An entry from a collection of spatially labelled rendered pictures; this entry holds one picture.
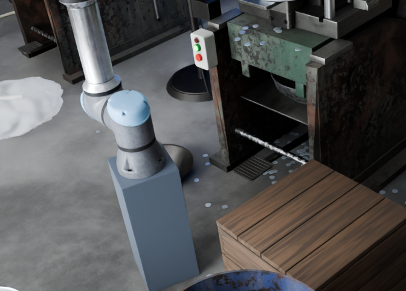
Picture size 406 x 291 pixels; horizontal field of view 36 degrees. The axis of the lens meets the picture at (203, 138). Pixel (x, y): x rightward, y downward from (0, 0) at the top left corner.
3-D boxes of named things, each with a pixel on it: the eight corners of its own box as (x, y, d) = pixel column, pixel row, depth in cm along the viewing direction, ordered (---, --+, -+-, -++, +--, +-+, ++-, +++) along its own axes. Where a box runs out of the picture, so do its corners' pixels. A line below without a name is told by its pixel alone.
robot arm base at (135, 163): (125, 185, 181) (118, 157, 176) (112, 159, 193) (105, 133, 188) (173, 168, 185) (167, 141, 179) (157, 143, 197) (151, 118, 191)
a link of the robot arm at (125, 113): (130, 154, 177) (120, 114, 169) (106, 137, 186) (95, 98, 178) (163, 135, 182) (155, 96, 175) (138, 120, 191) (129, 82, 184)
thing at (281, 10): (269, 44, 200) (266, 5, 192) (239, 34, 209) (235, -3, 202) (319, 17, 212) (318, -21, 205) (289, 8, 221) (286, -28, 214)
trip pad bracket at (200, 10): (214, 51, 231) (207, 1, 220) (197, 44, 238) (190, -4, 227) (226, 44, 234) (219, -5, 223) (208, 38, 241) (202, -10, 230)
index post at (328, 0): (330, 19, 196) (330, -10, 191) (322, 17, 198) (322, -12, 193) (336, 15, 198) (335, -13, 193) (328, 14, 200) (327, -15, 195)
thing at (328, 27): (337, 40, 197) (337, 22, 194) (238, 11, 227) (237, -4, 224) (392, 6, 212) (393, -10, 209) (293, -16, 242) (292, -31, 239)
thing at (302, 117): (327, 133, 214) (327, 132, 214) (240, 97, 243) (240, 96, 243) (397, 84, 235) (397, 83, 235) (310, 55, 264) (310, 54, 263)
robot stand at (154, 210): (150, 294, 205) (121, 189, 180) (135, 260, 219) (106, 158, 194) (199, 275, 209) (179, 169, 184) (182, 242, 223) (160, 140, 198)
